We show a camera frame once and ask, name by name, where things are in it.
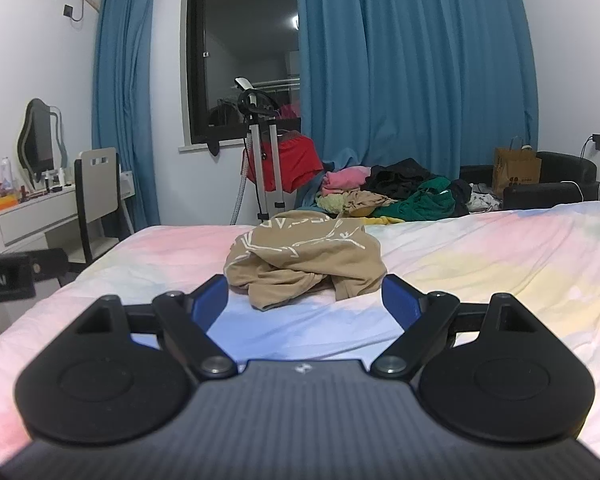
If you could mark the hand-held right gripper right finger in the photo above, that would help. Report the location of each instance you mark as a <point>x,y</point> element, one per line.
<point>396,297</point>

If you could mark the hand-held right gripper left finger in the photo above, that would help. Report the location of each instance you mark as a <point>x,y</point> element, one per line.
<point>215,296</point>

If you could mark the tan printed t-shirt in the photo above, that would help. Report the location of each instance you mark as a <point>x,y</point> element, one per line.
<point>300,255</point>

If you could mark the white desk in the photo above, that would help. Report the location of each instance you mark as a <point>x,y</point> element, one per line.
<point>30,215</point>

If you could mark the yellow garment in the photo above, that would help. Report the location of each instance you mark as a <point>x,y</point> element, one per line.
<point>385,220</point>

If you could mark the green garment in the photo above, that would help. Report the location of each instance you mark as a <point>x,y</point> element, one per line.
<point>425,202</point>

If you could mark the light brown garment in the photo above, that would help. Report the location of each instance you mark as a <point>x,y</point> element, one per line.
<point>365,202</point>

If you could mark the clear plastic bottle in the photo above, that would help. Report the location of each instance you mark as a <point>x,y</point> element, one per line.
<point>6,175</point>

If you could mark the cosmetics on desk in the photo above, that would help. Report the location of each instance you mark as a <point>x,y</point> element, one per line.
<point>57,180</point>

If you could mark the pastel bed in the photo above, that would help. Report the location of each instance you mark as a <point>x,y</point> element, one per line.
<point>505,270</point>

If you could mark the yellow-green garment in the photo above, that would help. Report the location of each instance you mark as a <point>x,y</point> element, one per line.
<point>330,204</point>

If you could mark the black garment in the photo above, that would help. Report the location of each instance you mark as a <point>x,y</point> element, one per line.
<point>400,175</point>

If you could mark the pink garment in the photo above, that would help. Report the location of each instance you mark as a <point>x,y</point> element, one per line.
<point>345,180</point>

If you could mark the grey chair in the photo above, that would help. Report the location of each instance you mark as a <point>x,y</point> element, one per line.
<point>97,185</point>

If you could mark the white patterned cloth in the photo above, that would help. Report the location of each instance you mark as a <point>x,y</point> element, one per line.
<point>482,200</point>

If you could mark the blue garment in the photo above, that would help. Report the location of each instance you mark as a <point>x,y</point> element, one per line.
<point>310,195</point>

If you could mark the garment steamer stand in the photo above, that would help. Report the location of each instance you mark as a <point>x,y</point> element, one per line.
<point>270,170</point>

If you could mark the wavy vanity mirror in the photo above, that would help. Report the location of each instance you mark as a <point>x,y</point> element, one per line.
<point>37,135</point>

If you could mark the black item on windowsill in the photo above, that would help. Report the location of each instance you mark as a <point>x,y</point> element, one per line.
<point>213,146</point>

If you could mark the red garment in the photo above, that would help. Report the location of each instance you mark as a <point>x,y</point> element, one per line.
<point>300,160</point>

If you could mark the brown paper bag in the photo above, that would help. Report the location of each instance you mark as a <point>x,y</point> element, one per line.
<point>517,170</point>

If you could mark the black sofa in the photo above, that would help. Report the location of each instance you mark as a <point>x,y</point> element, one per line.
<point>555,195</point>

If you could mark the narrow blue curtain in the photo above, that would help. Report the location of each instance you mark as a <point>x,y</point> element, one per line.
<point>125,110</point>

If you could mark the wide blue curtain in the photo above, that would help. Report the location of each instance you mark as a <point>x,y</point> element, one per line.
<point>405,60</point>

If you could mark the dark window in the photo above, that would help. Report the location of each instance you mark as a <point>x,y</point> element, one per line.
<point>245,35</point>

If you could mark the black wall socket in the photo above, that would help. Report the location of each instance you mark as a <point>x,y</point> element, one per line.
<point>69,11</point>

